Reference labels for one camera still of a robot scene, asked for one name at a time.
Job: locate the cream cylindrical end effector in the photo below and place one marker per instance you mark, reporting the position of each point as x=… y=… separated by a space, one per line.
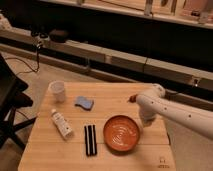
x=146 y=122

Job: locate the orange ceramic bowl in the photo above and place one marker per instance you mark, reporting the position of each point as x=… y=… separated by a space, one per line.
x=121 y=133

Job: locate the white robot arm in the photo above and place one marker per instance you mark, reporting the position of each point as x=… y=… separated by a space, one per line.
x=152 y=102

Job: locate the red chili pepper toy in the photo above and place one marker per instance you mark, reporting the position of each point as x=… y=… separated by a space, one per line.
x=132 y=98

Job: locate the black striped rectangular block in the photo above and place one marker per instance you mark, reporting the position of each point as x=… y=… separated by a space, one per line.
x=90 y=140

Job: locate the blue sponge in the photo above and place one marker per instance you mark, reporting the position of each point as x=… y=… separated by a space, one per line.
x=84 y=103

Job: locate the white tube bottle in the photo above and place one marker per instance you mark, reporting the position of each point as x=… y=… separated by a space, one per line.
x=61 y=124

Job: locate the white plastic cup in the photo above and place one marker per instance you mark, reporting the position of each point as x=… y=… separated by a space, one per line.
x=57 y=88

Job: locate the dark device on ledge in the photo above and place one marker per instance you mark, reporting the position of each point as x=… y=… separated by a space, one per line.
x=59 y=36

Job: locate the black office chair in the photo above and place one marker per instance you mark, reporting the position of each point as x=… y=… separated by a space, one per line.
x=12 y=98

